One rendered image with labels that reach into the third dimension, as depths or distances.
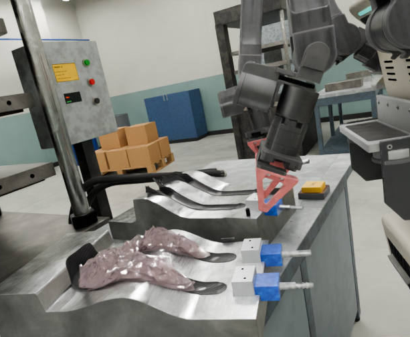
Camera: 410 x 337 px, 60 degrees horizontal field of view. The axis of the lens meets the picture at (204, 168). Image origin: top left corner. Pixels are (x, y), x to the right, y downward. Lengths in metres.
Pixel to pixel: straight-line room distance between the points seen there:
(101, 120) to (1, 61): 7.08
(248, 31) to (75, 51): 0.85
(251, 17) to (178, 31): 7.50
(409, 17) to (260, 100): 0.22
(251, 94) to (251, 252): 0.31
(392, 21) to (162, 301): 0.54
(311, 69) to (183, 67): 7.91
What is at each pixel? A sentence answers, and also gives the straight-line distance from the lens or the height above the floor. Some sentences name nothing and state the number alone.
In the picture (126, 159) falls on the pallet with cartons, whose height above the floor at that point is 0.28.
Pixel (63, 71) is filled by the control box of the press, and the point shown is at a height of 1.36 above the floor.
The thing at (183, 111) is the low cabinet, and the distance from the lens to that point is 7.92.
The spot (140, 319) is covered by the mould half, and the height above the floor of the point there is 0.85.
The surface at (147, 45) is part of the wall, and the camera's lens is 8.95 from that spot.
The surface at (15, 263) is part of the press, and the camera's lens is 1.29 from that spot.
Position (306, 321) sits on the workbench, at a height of 0.50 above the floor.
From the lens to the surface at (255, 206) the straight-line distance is 0.87.
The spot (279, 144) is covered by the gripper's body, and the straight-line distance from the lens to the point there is 0.58.
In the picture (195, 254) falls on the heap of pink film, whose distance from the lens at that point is 0.76.
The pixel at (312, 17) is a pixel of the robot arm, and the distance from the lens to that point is 0.57.
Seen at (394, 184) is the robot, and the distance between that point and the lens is 0.75.
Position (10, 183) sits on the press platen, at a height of 1.02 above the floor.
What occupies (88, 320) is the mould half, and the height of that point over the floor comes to 0.85.
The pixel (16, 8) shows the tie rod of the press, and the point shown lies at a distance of 1.39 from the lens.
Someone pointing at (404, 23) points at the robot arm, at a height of 1.23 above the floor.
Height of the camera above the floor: 1.21
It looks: 13 degrees down
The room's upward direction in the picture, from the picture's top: 11 degrees counter-clockwise
